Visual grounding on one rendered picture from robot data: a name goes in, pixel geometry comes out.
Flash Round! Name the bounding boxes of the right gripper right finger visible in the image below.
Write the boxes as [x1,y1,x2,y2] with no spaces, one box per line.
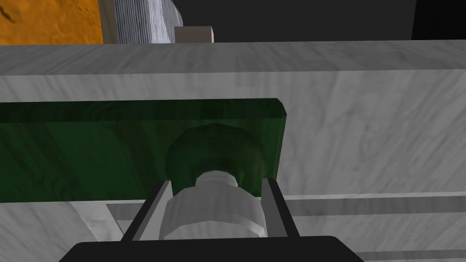
[261,178,301,238]

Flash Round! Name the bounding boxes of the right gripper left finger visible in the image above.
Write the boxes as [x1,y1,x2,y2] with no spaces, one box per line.
[120,179,172,242]

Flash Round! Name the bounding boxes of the green and grey round knob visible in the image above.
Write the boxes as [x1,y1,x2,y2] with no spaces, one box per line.
[159,123,268,240]

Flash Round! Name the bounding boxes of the green drawer front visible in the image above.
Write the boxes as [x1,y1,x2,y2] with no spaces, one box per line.
[0,98,288,204]

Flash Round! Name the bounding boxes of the grey marble cabinet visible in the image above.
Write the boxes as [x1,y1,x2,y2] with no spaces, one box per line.
[0,39,466,262]

